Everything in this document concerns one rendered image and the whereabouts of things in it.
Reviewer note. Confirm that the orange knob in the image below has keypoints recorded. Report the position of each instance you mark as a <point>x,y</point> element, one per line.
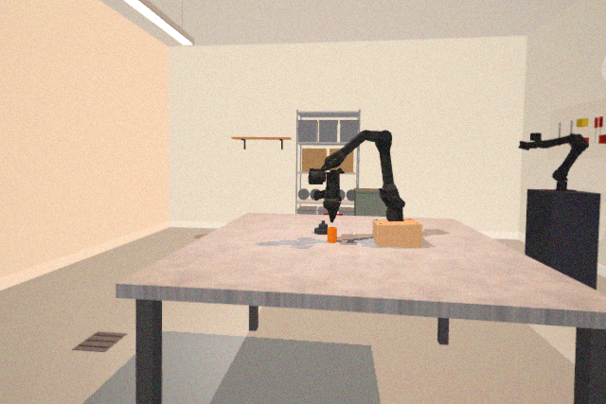
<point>332,234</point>

